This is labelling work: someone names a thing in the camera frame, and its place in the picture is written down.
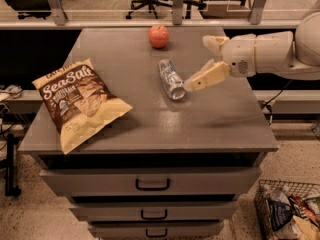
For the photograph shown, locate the black cable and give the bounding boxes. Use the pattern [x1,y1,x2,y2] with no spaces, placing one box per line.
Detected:
[261,79,293,125]

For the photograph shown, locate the grey drawer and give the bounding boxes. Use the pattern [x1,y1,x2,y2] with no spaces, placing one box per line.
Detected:
[88,221,223,238]
[71,201,238,222]
[40,167,261,196]

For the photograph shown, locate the sea salt chips bag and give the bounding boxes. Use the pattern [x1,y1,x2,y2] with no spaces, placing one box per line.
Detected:
[32,59,132,154]

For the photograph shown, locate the grey drawer cabinet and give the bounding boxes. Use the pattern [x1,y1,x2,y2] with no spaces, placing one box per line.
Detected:
[18,26,280,240]

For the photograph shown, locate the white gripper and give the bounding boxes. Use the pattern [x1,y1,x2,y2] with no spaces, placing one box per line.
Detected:
[184,31,294,92]

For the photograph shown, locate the black metal stand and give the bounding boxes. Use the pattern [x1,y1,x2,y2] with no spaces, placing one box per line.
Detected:
[5,133,21,197]

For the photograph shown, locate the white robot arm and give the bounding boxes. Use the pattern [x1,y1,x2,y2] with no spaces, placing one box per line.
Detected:
[184,12,320,92]

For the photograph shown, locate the red apple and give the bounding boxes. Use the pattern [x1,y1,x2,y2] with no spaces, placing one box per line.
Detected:
[148,25,169,49]

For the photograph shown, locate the blue snack bag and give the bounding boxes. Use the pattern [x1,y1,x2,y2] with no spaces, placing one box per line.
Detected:
[267,199,294,231]

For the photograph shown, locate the top grey drawer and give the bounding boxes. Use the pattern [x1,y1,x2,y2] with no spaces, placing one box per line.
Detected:
[40,167,261,196]

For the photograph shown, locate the middle grey drawer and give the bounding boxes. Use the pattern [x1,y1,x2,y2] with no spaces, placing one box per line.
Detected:
[71,201,238,222]

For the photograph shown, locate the bottom grey drawer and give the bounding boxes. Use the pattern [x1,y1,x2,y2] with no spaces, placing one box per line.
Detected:
[88,221,223,238]

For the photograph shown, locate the wire basket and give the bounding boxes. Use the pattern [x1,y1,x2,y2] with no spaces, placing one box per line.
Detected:
[254,180,320,240]

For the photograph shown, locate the silver redbull can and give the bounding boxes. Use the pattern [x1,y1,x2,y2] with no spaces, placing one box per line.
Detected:
[158,59,185,100]

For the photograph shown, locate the metal railing frame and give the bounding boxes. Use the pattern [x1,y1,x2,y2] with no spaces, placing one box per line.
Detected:
[0,0,310,29]

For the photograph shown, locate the red snack bag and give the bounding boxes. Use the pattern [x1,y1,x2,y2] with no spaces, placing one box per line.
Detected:
[288,195,319,227]

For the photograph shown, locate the yellow snack bag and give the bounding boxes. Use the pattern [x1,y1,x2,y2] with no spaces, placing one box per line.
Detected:
[290,216,320,240]

